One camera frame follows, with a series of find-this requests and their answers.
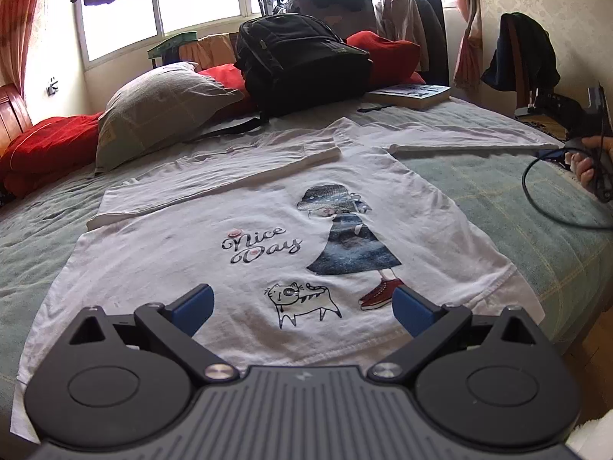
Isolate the window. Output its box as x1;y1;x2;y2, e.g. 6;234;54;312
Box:
72;0;461;75

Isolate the green box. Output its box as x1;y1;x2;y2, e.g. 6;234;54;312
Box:
146;32;198;70

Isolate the dark blue garment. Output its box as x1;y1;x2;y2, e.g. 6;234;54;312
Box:
481;12;561;94

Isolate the paperback book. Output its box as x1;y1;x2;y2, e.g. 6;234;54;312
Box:
364;84;452;110

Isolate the black backpack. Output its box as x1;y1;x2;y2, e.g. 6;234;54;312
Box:
189;14;374;142

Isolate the dark coat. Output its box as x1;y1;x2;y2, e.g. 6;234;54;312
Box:
412;0;451;86

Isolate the wooden headboard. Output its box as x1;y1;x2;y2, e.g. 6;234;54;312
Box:
0;83;33;159

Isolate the red quilt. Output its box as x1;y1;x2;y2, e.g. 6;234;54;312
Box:
0;31;427;197

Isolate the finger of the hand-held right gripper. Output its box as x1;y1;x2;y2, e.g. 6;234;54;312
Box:
515;90;572;123

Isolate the black cable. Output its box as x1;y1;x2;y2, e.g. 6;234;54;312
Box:
522;148;613;231

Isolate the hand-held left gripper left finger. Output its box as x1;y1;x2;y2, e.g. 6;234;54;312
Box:
69;282;240;385

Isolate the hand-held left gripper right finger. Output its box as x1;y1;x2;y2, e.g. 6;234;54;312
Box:
366;284;541;386

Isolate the white printed t-shirt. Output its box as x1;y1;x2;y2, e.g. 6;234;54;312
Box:
10;117;566;446

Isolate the brown cardboard box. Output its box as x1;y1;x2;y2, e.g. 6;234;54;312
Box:
197;33;240;72

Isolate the beige jacket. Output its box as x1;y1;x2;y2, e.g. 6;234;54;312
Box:
375;0;429;72

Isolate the grey-green checked pillow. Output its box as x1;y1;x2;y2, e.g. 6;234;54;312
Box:
94;61;245;176

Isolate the person's right hand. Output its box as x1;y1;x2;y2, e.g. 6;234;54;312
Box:
562;136;613;197

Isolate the metal clothes rack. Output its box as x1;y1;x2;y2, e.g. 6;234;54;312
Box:
254;0;451;87

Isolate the orange patterned curtain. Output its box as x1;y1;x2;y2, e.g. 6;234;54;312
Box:
0;0;46;92
438;0;484;89

